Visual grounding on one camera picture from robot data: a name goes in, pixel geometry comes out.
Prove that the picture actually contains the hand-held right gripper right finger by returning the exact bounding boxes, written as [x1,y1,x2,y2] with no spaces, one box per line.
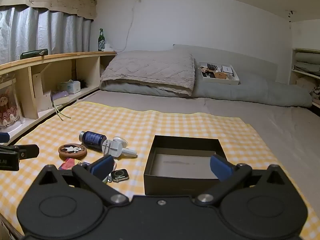
[196,154,288,204]

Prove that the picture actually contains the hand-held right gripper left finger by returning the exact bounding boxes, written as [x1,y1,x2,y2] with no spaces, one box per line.
[37,154,128,204]

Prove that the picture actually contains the white orange scissors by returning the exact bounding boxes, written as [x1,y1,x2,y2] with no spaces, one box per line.
[106,159,118,183]

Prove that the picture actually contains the grey smartwatch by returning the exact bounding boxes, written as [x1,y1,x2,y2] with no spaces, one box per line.
[110,169,130,183]

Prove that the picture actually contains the white watch repair tool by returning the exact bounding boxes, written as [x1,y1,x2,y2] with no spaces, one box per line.
[101,140,138,159]

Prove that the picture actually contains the dark blue pill bottle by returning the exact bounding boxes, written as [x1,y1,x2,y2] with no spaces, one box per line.
[79,131,108,152]

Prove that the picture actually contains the white suction cup hook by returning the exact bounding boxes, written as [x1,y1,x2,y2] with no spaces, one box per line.
[112,136,128,148]

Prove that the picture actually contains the colourful card box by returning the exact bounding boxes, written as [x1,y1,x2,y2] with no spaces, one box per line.
[58,157,91,171]

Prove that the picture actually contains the black cardboard box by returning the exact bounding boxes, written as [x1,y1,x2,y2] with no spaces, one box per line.
[143,135,234,196]

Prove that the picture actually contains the lion print bag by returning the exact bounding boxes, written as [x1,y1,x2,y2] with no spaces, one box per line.
[0,78,25,130]

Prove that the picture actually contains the yellow checked mat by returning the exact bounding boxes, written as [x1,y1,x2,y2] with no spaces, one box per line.
[0,101,315,240]

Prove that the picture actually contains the grey bed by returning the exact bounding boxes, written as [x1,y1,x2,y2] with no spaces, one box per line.
[72,89,320,205]

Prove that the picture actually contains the purple packet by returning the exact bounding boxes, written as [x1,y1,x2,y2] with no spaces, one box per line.
[51,90,69,100]

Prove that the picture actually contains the white tissue box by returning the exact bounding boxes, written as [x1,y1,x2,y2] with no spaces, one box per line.
[59,79,81,95]

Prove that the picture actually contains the white tray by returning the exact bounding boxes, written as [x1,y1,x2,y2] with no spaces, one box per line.
[199,61,240,85]

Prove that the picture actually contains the dark green case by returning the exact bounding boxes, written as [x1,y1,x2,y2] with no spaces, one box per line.
[20,48,49,59]

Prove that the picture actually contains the grey folded quilt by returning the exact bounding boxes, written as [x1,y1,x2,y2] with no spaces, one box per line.
[99,44,313,108]

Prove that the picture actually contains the wooden shelf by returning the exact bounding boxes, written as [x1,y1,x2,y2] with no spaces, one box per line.
[0,51,117,145]

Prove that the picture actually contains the beige textured pillow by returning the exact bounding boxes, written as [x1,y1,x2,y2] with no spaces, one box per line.
[100,50,196,97]

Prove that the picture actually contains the grey curtain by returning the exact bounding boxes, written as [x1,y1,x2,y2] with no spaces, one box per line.
[0,6,92,65]

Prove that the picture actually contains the green glass bottle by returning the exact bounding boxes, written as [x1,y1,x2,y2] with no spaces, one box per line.
[98,28,106,52]

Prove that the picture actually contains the white shelf unit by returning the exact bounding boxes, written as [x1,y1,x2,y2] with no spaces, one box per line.
[289,48,320,108]

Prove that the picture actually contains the thin green cord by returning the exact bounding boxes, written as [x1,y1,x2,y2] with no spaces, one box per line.
[51,99,72,122]

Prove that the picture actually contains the white wall cable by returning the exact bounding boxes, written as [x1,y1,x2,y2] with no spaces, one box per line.
[113,0,137,52]

